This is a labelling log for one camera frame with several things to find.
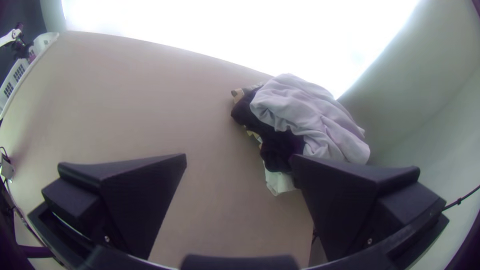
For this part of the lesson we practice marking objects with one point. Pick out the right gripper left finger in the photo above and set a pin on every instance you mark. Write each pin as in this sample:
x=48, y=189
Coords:
x=138, y=202

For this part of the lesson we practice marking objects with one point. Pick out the white laundry basket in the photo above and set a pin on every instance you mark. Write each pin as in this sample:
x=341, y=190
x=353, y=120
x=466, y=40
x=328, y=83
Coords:
x=22, y=63

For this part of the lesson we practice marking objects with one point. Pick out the heap of clothes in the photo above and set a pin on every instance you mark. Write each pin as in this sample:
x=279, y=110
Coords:
x=311, y=120

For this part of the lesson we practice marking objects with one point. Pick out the white sheer curtain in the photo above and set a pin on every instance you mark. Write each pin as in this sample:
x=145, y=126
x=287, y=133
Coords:
x=240, y=33

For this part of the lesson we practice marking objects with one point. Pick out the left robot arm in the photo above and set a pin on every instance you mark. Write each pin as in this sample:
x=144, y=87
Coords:
x=9, y=37

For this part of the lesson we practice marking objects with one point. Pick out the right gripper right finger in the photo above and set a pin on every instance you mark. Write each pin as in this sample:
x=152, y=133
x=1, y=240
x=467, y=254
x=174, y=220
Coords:
x=337, y=206

